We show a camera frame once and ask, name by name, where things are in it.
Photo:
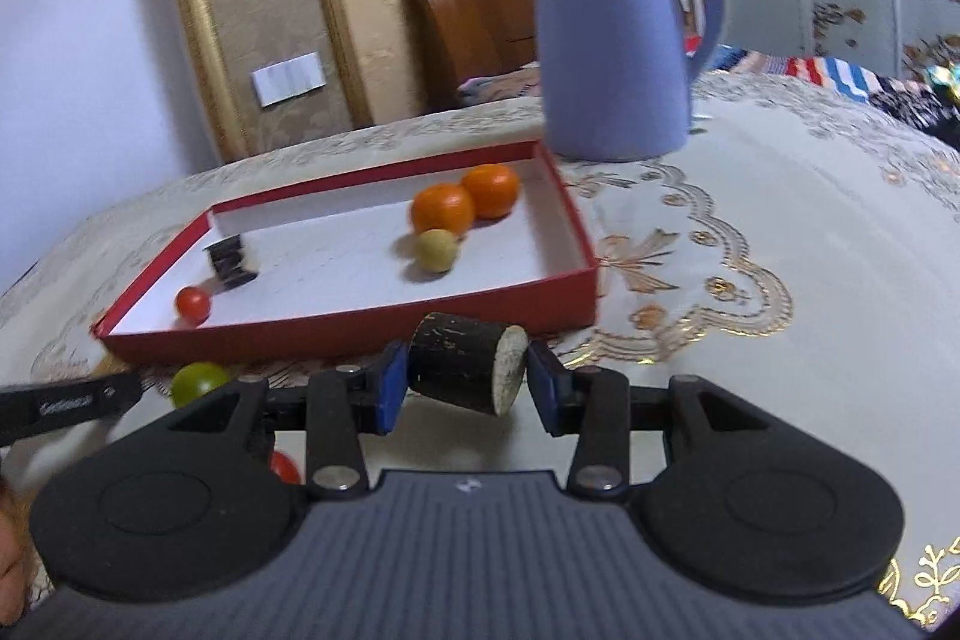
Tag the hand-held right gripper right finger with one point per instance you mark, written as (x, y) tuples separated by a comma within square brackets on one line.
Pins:
[(547, 385)]

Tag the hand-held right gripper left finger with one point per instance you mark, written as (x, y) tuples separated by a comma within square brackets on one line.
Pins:
[(391, 392)]

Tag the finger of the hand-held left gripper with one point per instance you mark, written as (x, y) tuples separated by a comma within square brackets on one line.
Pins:
[(75, 404)]

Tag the red shallow cardboard box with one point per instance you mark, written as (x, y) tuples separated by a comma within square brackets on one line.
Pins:
[(337, 329)]

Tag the yellow-green round fruit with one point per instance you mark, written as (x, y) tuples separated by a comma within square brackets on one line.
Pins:
[(436, 251)]

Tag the red cherry tomato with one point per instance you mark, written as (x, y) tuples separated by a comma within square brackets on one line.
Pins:
[(285, 467), (193, 304)]

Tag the large orange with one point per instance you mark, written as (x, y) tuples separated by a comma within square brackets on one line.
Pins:
[(441, 211)]

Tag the green round fruit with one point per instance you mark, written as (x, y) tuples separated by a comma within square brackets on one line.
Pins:
[(196, 381)]

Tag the small orange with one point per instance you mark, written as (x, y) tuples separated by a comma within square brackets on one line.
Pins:
[(491, 190)]

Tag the cream embroidered tablecloth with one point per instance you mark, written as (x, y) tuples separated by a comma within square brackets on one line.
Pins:
[(750, 400)]

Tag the patterned pillow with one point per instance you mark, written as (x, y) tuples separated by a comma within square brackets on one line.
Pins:
[(499, 85)]

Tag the blue electric kettle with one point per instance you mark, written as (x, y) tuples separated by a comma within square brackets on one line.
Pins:
[(607, 48)]

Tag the wooden headboard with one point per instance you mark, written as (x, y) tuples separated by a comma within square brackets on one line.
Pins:
[(472, 25)]

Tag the striped colourful blanket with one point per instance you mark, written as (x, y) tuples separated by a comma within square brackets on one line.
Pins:
[(840, 74)]

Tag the white wall switch panel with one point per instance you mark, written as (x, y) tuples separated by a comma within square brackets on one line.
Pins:
[(289, 79)]

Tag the gold wall moulding frame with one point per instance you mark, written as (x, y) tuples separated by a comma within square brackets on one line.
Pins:
[(187, 10)]

